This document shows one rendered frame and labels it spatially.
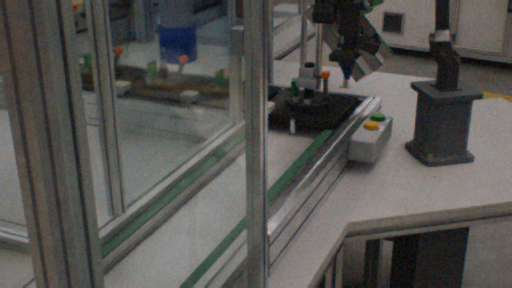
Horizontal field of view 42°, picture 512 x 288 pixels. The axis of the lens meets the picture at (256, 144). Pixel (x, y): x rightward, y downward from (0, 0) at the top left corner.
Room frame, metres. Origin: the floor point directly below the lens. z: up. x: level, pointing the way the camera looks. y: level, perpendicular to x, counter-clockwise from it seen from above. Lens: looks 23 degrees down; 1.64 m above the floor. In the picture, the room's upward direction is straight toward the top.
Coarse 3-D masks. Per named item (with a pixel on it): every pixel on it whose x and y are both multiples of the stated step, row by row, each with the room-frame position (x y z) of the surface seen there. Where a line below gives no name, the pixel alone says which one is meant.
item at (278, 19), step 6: (276, 0) 3.19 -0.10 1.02; (282, 0) 3.26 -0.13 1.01; (288, 0) 3.33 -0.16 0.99; (294, 0) 3.41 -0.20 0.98; (300, 0) 3.49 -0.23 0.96; (276, 6) 3.19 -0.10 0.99; (282, 6) 3.26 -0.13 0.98; (288, 6) 3.33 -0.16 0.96; (294, 6) 3.41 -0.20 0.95; (300, 6) 3.49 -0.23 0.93; (276, 12) 3.19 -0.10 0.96; (282, 12) 3.26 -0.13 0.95; (288, 12) 3.33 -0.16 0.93; (294, 12) 3.41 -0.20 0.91; (300, 12) 3.49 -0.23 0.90; (276, 18) 3.19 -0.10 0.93; (282, 18) 3.26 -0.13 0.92; (288, 18) 3.34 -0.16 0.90; (276, 24) 3.19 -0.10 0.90
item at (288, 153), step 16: (272, 128) 1.81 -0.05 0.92; (288, 128) 1.81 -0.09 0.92; (304, 128) 1.81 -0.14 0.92; (320, 128) 1.81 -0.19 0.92; (336, 128) 1.74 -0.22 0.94; (272, 144) 1.70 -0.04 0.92; (288, 144) 1.70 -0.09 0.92; (304, 144) 1.69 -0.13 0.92; (320, 144) 1.62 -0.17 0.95; (272, 160) 1.59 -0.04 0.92; (288, 160) 1.59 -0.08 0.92; (304, 160) 1.52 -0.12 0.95; (272, 176) 1.49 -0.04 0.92; (288, 176) 1.43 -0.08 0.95; (272, 192) 1.35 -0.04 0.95
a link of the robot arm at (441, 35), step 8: (440, 0) 1.74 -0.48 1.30; (448, 0) 1.74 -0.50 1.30; (440, 8) 1.74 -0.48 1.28; (448, 8) 1.73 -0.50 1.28; (440, 16) 1.74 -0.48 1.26; (448, 16) 1.73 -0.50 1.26; (440, 24) 1.74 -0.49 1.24; (448, 24) 1.73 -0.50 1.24; (440, 32) 1.73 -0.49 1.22; (448, 32) 1.73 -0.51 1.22; (432, 40) 1.73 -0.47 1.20; (440, 40) 1.72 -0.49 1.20; (448, 40) 1.72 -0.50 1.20; (432, 48) 1.73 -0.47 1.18; (448, 48) 1.72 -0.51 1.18; (432, 56) 1.73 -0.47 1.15
